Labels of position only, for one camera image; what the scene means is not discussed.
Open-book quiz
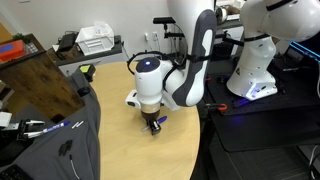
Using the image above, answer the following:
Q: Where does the black brown gripper body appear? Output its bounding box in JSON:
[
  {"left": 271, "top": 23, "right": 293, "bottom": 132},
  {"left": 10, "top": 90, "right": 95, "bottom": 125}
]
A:
[{"left": 141, "top": 105, "right": 160, "bottom": 124}]

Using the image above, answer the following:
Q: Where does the blue capped white marker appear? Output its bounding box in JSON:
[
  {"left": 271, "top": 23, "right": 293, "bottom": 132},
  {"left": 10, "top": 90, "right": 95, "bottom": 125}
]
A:
[{"left": 157, "top": 116, "right": 167, "bottom": 124}]

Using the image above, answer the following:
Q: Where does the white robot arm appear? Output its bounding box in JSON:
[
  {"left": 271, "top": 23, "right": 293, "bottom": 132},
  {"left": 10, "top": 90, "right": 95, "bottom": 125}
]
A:
[{"left": 126, "top": 0, "right": 320, "bottom": 135}]

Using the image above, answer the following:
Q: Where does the right orange black clamp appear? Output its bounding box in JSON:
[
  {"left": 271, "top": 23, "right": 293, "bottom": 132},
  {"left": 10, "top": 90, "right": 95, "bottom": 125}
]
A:
[{"left": 202, "top": 103, "right": 227, "bottom": 111}]

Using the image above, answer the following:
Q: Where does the grey cloth cover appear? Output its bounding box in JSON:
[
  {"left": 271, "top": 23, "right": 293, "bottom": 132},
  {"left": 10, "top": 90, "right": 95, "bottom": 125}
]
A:
[{"left": 13, "top": 70, "right": 101, "bottom": 180}]

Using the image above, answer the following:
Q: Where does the blue pen on cloth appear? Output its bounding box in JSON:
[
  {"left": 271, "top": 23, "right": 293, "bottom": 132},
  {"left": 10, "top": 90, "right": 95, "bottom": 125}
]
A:
[{"left": 41, "top": 121, "right": 70, "bottom": 134}]

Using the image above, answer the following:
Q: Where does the black box with green notes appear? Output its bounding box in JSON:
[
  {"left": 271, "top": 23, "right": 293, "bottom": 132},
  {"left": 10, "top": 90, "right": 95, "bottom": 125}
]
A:
[{"left": 79, "top": 64, "right": 96, "bottom": 82}]

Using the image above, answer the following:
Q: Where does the white plastic tray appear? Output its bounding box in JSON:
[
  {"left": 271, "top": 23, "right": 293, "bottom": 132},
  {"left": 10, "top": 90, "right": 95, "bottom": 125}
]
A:
[{"left": 76, "top": 21, "right": 115, "bottom": 56}]

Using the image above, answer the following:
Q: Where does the brown wooden board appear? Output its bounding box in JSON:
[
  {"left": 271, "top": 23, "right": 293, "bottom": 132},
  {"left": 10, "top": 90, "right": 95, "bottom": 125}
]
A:
[{"left": 0, "top": 34, "right": 85, "bottom": 122}]

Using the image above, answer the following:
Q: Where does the orange blue box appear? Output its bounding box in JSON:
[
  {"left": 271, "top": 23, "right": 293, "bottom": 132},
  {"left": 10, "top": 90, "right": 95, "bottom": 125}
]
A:
[{"left": 0, "top": 40, "right": 26, "bottom": 62}]

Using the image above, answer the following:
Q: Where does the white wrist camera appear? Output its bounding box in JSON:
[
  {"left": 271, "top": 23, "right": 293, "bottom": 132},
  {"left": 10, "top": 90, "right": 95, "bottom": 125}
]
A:
[{"left": 125, "top": 90, "right": 141, "bottom": 109}]

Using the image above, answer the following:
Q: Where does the black camera on stand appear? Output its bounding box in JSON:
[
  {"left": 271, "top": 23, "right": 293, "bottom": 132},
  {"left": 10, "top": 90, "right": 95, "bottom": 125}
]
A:
[{"left": 153, "top": 17, "right": 176, "bottom": 24}]

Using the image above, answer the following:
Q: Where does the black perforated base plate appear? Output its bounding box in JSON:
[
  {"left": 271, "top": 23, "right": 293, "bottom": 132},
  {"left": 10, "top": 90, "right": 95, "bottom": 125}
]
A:
[{"left": 206, "top": 58, "right": 320, "bottom": 152}]

